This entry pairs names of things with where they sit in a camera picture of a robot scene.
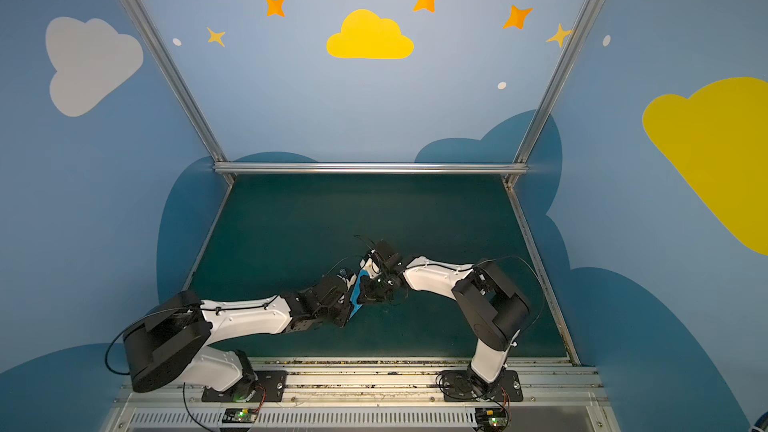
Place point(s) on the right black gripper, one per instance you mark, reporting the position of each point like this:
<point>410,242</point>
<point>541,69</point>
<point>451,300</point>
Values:
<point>377,276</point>

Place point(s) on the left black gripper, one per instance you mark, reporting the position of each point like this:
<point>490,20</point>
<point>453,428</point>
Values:
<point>349,303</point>

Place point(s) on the blue square paper sheet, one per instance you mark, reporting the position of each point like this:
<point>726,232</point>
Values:
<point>356,293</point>

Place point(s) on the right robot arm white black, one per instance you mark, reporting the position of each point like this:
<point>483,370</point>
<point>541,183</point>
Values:
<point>495,309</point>

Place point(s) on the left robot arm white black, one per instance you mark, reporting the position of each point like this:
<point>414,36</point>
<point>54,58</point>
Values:
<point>175,343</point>

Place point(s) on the left green circuit board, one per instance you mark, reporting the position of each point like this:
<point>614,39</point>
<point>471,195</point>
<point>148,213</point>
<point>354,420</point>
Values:
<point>240,416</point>

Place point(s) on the green circuit board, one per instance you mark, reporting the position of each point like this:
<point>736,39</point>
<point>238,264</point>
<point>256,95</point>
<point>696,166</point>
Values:
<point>240,416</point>
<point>491,419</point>

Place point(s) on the right green circuit board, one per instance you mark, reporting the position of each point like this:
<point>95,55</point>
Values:
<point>491,419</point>

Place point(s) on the back horizontal aluminium bar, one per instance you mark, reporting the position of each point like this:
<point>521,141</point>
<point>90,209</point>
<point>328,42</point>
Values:
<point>372,168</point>

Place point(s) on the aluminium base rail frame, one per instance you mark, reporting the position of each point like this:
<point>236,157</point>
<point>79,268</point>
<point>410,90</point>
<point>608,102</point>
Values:
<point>340,394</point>

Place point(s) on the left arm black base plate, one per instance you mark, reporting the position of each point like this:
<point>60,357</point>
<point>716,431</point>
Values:
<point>270,387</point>

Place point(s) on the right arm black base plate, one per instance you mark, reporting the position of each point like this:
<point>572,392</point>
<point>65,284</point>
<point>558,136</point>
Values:
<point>466,386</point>

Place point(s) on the left slanted aluminium post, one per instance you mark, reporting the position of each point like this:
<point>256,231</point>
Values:
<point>161,54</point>

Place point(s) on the slanted aluminium post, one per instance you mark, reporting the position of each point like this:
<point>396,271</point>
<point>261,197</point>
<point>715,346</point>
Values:
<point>583,24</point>
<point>161,54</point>

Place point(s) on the right slanted aluminium post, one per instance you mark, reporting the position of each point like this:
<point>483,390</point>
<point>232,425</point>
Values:
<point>583,24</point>

